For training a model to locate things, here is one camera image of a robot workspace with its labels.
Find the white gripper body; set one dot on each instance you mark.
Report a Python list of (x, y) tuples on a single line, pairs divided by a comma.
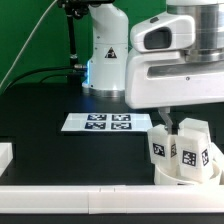
[(165, 79)]

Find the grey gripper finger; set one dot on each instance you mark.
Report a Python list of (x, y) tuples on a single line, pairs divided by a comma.
[(170, 127)]

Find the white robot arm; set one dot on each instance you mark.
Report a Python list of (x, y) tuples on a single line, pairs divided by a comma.
[(106, 69)]

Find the white right fence bar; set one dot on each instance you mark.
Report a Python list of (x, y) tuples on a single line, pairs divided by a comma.
[(218, 157)]

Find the white fence bar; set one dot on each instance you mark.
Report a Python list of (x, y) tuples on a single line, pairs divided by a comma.
[(111, 199), (6, 156), (218, 157)]

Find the white front fence bar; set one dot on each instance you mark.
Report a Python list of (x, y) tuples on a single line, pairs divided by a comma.
[(111, 199)]

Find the white left fence bar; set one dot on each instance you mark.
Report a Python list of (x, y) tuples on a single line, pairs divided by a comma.
[(6, 156)]

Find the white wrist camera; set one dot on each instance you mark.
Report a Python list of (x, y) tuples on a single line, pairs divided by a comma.
[(164, 32)]

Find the white marker base plate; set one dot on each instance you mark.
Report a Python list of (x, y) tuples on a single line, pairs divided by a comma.
[(107, 122)]

